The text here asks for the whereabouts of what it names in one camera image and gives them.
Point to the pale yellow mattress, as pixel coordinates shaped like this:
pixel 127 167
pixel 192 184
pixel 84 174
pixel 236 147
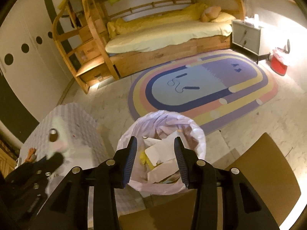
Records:
pixel 168 37

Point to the brown cardboard box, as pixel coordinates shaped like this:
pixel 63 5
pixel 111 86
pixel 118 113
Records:
pixel 263 177

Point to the orange knitted gloves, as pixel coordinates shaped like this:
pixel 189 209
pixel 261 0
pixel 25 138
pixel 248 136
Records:
pixel 31 155

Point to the crumpled white paper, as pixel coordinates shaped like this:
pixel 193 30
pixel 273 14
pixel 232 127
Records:
pixel 160 151

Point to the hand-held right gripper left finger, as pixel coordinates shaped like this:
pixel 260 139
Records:
pixel 130 164

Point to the yellow blanket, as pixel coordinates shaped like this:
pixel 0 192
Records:
pixel 156 20

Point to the wooden stair drawers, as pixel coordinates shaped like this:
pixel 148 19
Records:
pixel 96 69

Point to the brown teddy bear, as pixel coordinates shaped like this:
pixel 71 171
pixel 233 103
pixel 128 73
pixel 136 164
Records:
pixel 209 13

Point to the trash bin with pale bag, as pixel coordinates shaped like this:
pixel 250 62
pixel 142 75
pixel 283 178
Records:
pixel 168 124

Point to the wooden drawer cabinet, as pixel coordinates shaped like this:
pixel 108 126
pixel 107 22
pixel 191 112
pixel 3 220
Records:
pixel 7 158

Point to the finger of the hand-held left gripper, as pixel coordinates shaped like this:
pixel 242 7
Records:
pixel 55 161

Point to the yellow foam net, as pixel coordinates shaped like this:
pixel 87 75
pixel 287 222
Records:
pixel 145 159

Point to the white wardrobe with round holes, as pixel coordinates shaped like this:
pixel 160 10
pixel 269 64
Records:
pixel 24 28

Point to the red bin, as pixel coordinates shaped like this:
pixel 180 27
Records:
pixel 278 66

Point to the pastel oval rug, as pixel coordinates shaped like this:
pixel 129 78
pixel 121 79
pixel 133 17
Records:
pixel 203 93

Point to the yellow pillow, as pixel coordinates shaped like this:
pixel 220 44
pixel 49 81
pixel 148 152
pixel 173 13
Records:
pixel 224 18

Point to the wooden bunk bed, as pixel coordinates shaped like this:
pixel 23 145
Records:
pixel 168 54

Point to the grey nightstand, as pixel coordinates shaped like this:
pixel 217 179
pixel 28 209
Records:
pixel 247 37

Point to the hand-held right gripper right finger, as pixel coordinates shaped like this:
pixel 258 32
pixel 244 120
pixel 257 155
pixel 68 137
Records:
pixel 180 164

